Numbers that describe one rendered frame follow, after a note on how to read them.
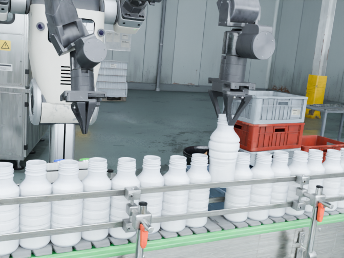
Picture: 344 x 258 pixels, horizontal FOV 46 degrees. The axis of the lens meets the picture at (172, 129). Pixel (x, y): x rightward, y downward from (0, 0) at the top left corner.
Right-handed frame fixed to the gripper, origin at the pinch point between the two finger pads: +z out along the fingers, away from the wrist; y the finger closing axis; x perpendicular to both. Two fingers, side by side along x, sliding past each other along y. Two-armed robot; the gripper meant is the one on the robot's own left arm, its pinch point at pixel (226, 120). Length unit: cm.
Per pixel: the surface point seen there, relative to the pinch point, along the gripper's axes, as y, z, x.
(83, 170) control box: 12.4, 14.4, 29.3
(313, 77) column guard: 696, 29, -730
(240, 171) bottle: -1.8, 12.0, -4.6
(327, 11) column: 689, -136, -735
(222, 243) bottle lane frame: -5.9, 27.7, 1.0
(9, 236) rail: -4, 21, 46
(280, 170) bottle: -2.0, 12.2, -16.6
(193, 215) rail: -4.1, 20.6, 8.6
